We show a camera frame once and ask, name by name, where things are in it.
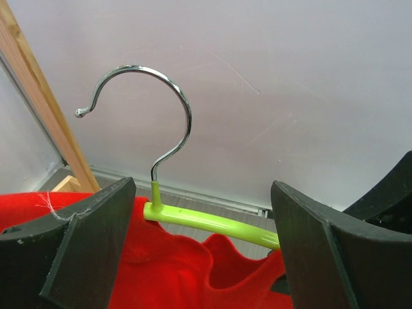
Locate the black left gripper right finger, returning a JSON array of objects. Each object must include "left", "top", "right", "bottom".
[{"left": 271, "top": 181, "right": 411, "bottom": 308}]

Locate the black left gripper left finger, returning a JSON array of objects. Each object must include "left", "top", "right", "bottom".
[{"left": 1, "top": 177, "right": 136, "bottom": 308}]

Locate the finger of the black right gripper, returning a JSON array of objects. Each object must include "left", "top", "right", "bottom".
[{"left": 343, "top": 151, "right": 411, "bottom": 234}]

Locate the red t shirt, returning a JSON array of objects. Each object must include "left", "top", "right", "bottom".
[{"left": 1, "top": 192, "right": 293, "bottom": 308}]

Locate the green plastic hanger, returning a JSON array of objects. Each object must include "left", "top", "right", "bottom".
[{"left": 74, "top": 65, "right": 281, "bottom": 251}]

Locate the wooden clothes rack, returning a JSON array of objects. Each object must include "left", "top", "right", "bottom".
[{"left": 1, "top": 1, "right": 100, "bottom": 192}]

